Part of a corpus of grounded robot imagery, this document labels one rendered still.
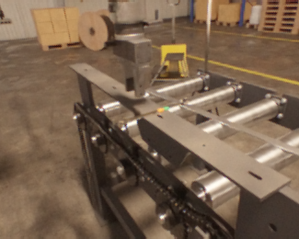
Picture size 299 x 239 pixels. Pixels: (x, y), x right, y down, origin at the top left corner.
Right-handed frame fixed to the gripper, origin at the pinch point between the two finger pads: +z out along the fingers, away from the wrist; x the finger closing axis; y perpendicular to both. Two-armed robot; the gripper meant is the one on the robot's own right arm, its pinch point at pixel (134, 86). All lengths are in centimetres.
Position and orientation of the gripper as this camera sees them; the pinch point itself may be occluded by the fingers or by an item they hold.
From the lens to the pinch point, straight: 72.3
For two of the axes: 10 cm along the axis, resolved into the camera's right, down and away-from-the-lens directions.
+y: -8.4, 2.9, -4.6
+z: 0.5, 8.9, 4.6
